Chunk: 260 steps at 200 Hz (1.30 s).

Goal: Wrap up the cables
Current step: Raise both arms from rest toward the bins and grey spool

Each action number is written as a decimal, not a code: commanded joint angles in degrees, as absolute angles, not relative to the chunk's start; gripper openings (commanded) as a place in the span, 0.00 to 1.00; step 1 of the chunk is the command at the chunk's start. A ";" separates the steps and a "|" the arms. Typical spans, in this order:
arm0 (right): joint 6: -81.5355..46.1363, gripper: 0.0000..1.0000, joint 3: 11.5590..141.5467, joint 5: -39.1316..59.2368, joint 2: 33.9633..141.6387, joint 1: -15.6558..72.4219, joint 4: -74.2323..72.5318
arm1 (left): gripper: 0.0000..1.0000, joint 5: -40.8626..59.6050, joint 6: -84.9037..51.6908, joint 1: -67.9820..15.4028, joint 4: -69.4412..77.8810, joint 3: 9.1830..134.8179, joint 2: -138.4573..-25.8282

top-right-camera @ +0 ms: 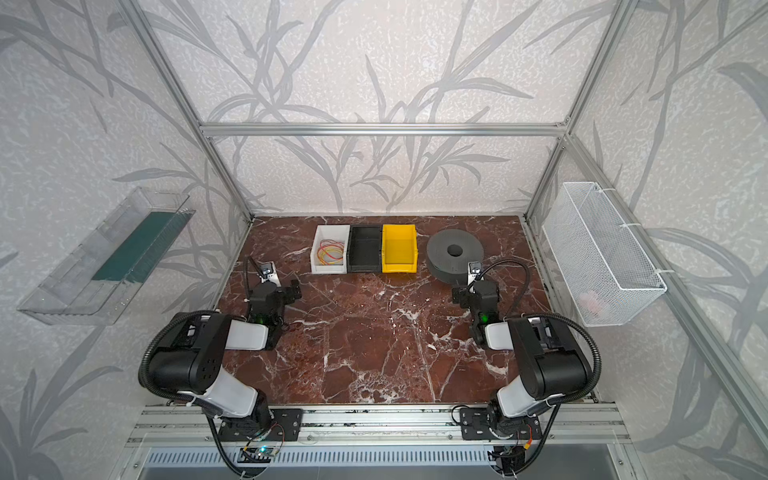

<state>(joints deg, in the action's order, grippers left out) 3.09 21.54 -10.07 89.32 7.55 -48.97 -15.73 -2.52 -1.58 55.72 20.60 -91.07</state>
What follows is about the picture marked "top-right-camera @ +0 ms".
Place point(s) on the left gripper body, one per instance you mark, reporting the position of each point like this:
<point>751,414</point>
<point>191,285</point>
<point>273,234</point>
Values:
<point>280,294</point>

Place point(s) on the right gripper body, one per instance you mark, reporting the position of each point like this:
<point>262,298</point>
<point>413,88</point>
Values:
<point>472,294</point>

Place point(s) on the grey perforated spool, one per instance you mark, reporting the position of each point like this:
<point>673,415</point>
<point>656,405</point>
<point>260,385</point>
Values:
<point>449,253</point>

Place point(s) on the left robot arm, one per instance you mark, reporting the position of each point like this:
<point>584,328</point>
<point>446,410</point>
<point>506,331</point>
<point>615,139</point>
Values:
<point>184,361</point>

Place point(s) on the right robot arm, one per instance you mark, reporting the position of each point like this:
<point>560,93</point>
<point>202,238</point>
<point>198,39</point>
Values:
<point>558,361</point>

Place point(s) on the white plastic bin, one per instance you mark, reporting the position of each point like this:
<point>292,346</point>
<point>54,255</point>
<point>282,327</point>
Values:
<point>328,252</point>

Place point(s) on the black plastic bin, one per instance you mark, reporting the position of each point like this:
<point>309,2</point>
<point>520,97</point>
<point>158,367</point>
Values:
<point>364,249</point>

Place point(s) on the yellow plastic bin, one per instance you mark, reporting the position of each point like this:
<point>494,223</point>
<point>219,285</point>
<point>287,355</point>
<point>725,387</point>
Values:
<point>399,248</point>

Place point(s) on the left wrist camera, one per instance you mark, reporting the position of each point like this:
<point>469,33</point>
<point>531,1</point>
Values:
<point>268,273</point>

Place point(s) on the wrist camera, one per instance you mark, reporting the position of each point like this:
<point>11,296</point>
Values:
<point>268,273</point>
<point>475,272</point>

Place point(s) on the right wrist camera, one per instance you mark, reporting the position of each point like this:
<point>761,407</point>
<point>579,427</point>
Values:
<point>475,272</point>

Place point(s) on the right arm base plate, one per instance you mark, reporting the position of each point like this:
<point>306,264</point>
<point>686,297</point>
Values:
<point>483,423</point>

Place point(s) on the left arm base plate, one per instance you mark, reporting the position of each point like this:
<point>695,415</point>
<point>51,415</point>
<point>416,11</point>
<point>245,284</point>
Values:
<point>280,425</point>

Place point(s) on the white wire basket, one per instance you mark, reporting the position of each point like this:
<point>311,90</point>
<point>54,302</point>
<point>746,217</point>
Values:
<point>608,274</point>

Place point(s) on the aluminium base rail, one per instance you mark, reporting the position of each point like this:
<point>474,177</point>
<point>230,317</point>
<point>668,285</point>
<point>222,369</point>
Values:
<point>376,425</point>

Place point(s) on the clear wall tray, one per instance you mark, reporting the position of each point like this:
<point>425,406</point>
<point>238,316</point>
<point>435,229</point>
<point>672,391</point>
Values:
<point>96,282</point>

